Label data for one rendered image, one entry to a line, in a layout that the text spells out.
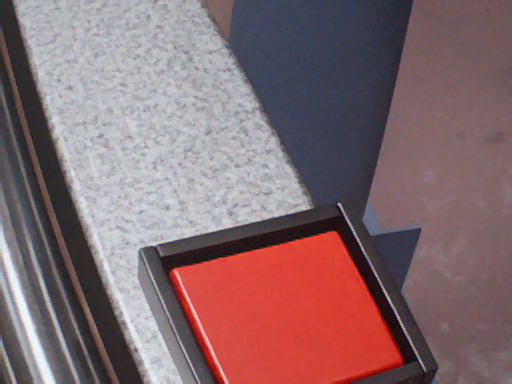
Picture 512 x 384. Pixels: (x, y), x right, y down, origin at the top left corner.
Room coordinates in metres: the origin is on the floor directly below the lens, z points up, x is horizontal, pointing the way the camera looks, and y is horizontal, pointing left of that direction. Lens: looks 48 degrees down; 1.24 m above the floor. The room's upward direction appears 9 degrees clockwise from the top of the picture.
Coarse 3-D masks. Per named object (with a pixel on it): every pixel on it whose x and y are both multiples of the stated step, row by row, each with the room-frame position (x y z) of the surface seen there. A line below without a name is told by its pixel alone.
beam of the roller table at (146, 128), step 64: (0, 0) 0.41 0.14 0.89; (64, 0) 0.39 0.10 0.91; (128, 0) 0.39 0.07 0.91; (192, 0) 0.40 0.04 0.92; (64, 64) 0.34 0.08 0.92; (128, 64) 0.35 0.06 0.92; (192, 64) 0.35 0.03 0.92; (64, 128) 0.31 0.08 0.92; (128, 128) 0.31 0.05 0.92; (192, 128) 0.32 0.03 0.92; (256, 128) 0.32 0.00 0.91; (64, 192) 0.29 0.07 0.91; (128, 192) 0.28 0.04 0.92; (192, 192) 0.29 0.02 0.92; (256, 192) 0.29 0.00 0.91; (128, 256) 0.25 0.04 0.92; (128, 320) 0.23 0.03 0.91
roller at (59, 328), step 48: (0, 48) 0.36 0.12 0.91; (0, 96) 0.32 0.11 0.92; (0, 144) 0.29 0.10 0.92; (0, 192) 0.27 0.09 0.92; (0, 240) 0.25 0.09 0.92; (48, 240) 0.26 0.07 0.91; (0, 288) 0.23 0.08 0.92; (48, 288) 0.23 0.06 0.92; (0, 336) 0.21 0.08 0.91; (48, 336) 0.21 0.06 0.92
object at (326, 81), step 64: (256, 0) 0.84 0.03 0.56; (320, 0) 0.82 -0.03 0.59; (384, 0) 0.83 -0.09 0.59; (256, 64) 0.83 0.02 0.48; (320, 64) 0.82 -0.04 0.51; (384, 64) 0.84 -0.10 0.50; (320, 128) 0.82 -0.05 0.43; (384, 128) 0.88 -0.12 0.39; (320, 192) 0.82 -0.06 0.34; (384, 256) 0.95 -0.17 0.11
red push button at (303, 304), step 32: (256, 256) 0.25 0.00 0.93; (288, 256) 0.25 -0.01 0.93; (320, 256) 0.26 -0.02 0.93; (192, 288) 0.24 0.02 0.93; (224, 288) 0.24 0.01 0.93; (256, 288) 0.24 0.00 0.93; (288, 288) 0.24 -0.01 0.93; (320, 288) 0.24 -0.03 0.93; (352, 288) 0.25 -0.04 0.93; (192, 320) 0.22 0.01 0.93; (224, 320) 0.23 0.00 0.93; (256, 320) 0.23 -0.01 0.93; (288, 320) 0.23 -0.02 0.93; (320, 320) 0.23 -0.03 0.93; (352, 320) 0.23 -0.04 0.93; (384, 320) 0.23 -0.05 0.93; (224, 352) 0.21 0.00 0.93; (256, 352) 0.21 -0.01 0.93; (288, 352) 0.22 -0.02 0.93; (320, 352) 0.22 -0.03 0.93; (352, 352) 0.22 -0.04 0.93; (384, 352) 0.22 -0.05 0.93
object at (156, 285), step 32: (256, 224) 0.26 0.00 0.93; (288, 224) 0.27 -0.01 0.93; (320, 224) 0.27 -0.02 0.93; (352, 224) 0.27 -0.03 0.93; (160, 256) 0.24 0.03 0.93; (192, 256) 0.25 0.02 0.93; (224, 256) 0.25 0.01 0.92; (352, 256) 0.26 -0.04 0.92; (160, 288) 0.23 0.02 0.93; (384, 288) 0.24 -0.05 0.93; (160, 320) 0.23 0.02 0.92; (192, 352) 0.21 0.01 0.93; (416, 352) 0.22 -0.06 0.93
